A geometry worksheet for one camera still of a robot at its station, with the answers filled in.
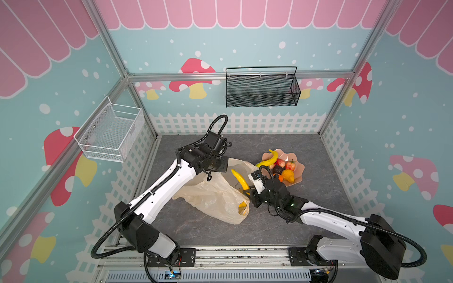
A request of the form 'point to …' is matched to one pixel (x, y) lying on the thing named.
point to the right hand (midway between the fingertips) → (245, 190)
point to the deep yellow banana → (242, 180)
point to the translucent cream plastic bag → (219, 193)
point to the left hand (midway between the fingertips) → (222, 167)
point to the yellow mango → (288, 175)
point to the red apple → (290, 165)
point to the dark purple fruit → (277, 169)
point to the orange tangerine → (281, 178)
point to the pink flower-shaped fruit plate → (298, 171)
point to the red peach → (279, 162)
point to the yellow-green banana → (269, 162)
